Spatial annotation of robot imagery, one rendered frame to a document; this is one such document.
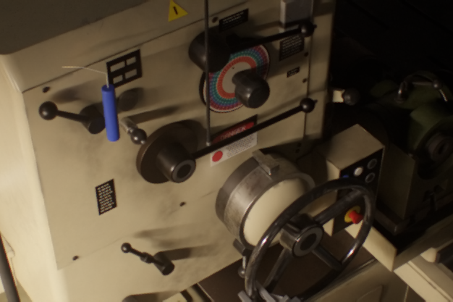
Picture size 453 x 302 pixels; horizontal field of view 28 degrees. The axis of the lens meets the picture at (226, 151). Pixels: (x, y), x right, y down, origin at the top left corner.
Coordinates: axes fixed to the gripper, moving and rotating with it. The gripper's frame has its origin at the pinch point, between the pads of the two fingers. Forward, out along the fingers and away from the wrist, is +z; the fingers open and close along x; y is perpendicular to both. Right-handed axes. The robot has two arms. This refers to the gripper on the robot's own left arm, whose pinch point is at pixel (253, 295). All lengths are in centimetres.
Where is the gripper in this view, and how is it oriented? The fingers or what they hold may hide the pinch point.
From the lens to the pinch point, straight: 205.4
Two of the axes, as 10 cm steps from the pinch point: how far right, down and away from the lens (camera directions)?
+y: -2.6, -5.6, -7.8
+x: -7.7, 6.1, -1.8
